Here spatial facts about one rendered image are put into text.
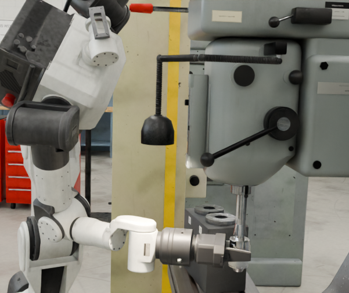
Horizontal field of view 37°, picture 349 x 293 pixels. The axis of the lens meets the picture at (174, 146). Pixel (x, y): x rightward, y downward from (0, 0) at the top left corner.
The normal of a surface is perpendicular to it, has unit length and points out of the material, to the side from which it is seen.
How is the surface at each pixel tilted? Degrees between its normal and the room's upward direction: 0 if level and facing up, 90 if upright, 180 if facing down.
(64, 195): 107
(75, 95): 95
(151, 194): 90
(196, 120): 90
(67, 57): 58
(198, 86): 90
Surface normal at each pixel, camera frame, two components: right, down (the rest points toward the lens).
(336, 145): 0.10, 0.15
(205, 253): -0.13, 0.14
